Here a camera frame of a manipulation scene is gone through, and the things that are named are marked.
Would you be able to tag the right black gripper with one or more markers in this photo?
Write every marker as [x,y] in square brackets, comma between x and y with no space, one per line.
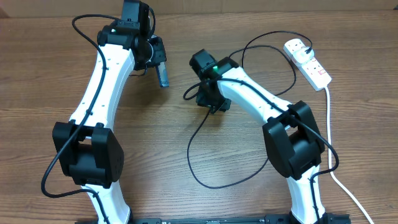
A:
[206,101]

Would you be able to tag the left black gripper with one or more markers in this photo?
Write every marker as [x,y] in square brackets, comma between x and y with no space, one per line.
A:
[157,41]

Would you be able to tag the Samsung Galaxy smartphone blue screen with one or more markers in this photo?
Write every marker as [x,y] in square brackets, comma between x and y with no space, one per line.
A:
[162,75]

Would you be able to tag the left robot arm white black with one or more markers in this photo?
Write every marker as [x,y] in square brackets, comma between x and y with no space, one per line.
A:
[86,146]

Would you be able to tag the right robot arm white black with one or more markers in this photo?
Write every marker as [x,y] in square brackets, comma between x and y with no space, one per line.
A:
[292,138]

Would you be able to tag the white charger plug adapter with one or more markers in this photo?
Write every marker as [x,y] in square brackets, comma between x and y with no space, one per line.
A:
[303,55]

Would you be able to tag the white power strip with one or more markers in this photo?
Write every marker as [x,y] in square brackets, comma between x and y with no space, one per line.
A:
[315,74]

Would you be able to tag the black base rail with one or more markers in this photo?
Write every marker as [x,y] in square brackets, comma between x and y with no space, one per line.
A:
[327,218]

